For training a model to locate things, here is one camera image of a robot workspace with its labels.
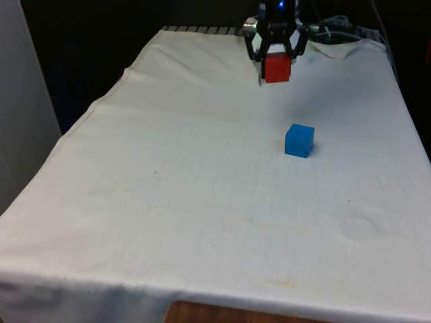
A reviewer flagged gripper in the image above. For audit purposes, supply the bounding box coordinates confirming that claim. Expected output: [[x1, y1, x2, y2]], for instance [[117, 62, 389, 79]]
[[242, 0, 309, 65]]

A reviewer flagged red cube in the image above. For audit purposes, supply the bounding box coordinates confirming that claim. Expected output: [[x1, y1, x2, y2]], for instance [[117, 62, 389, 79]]
[[264, 53, 292, 83]]

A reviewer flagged blue cube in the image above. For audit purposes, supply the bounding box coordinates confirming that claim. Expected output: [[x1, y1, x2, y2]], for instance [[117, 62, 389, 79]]
[[284, 123, 316, 159]]

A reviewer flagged grey cable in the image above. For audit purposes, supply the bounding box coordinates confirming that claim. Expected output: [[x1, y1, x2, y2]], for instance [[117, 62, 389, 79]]
[[316, 15, 360, 43]]

